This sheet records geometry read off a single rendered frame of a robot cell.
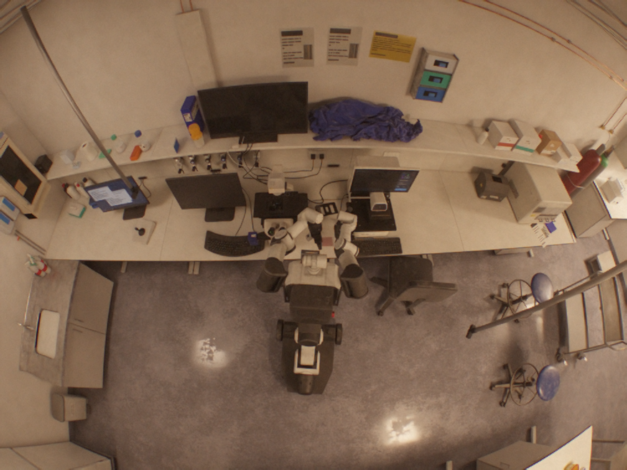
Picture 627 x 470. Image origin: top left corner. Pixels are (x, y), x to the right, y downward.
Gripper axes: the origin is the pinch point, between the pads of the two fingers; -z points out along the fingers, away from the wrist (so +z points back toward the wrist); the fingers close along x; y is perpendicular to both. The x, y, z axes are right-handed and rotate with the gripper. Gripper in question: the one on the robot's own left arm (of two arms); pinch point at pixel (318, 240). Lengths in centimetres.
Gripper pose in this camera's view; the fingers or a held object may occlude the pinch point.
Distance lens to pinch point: 185.9
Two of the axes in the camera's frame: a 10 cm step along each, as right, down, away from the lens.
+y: -9.7, 2.3, 0.0
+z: -1.7, -7.1, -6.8
